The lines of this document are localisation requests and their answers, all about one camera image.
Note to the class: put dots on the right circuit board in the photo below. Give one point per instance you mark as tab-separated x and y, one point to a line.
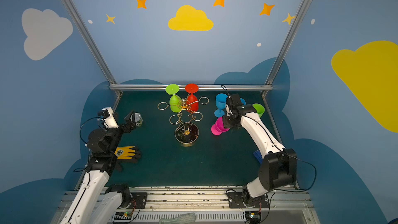
252	218

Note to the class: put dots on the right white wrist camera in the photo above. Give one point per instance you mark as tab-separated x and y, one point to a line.
234	101

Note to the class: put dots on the left frame post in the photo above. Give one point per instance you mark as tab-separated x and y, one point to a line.
83	30

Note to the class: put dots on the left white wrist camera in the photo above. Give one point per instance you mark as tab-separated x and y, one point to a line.
107	114

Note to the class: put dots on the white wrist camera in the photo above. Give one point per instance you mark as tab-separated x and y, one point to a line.
234	101
107	114

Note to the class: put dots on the silver tin can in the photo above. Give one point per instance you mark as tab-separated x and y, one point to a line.
137	119

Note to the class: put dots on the blue stapler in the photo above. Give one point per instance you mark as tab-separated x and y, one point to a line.
258	156

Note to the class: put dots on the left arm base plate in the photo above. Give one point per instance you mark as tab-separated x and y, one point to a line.
138	201

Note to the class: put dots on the pink wine glass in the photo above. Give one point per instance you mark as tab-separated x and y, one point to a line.
218	128

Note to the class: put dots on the right frame post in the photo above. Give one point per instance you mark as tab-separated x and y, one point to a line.
300	15

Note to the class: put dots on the green wine glass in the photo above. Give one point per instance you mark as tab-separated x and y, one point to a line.
175	100
259	108

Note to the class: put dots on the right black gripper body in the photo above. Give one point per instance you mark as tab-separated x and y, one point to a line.
229	120

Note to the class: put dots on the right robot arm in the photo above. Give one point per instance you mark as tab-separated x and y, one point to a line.
279	165

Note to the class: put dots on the aluminium rail base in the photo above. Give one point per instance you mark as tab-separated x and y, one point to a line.
209	204

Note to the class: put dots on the circuit board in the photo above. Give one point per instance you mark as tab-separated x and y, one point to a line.
122	217
252	218

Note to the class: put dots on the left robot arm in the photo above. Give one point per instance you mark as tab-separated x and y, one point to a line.
103	143

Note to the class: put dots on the gold wire glass rack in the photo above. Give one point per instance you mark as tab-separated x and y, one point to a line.
186	130

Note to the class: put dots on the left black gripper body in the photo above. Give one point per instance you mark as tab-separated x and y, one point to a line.
127	123

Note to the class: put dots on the frame post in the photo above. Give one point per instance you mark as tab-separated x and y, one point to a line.
83	30
300	15

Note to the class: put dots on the yellow black work glove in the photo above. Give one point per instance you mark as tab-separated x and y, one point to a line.
127	154

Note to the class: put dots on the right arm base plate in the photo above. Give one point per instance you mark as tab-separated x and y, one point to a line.
236	199

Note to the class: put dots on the red wine glass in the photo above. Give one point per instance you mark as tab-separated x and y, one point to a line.
191	89

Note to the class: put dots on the left circuit board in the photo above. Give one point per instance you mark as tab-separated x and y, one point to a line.
122	217

